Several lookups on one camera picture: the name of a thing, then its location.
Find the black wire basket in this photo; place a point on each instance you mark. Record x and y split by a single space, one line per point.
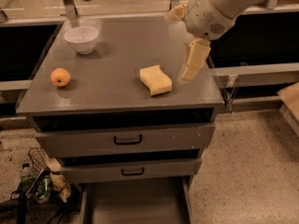
37 158

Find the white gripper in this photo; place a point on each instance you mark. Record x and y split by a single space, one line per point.
206 16

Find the yellow sponge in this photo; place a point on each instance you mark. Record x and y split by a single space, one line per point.
155 80

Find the orange fruit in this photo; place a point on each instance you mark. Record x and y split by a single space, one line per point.
60 77

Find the grey drawer cabinet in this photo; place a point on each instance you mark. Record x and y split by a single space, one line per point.
105 90

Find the green snack bag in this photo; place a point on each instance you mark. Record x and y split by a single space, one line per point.
37 188

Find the grey top drawer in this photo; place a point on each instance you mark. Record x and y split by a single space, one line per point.
125 140

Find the clear plastic bottle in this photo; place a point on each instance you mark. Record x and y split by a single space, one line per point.
26 171

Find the grey open bottom drawer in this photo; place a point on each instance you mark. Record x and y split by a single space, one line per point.
143 201

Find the brown cardboard box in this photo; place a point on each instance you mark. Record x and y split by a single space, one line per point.
290 98

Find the white ceramic bowl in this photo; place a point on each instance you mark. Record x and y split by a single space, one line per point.
82 40

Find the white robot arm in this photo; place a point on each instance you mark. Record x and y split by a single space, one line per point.
232 8

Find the beige patterned bag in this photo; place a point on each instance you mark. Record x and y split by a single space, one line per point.
57 178

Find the grey middle drawer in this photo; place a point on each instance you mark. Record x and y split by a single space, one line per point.
131 170

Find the metal post left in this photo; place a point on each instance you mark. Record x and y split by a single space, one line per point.
70 9

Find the metal post right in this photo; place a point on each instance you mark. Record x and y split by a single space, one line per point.
271 4

